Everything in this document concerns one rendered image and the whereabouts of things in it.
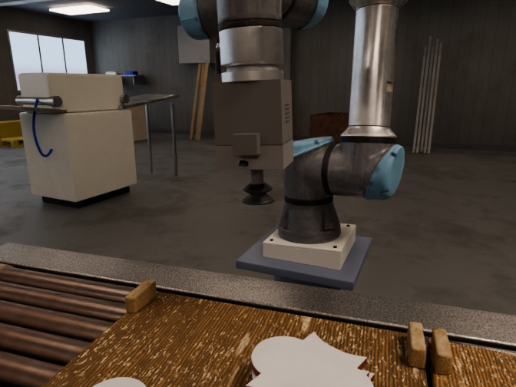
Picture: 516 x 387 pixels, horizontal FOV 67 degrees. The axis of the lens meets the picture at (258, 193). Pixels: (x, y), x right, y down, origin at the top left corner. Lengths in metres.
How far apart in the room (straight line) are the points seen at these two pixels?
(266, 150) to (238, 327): 0.25
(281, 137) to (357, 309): 0.33
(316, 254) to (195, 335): 0.41
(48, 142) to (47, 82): 0.61
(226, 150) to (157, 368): 0.27
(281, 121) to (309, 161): 0.42
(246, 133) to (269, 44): 0.10
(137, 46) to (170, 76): 1.30
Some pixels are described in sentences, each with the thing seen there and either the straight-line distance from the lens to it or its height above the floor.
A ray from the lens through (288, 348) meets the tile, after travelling 0.47.
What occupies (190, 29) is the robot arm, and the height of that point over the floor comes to 1.34.
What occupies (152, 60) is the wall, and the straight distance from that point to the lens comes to 11.57.
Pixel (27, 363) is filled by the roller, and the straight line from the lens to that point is 0.61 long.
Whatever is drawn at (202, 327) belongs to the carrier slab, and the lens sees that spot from 0.58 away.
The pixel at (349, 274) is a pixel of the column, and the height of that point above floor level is 0.87.
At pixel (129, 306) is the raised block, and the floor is 0.95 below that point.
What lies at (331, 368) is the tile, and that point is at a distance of 0.45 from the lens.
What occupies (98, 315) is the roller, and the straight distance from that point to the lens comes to 0.69.
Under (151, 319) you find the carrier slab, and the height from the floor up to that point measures 0.94.
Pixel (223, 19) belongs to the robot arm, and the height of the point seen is 1.33.
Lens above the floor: 1.26
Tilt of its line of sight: 15 degrees down
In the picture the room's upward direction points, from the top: straight up
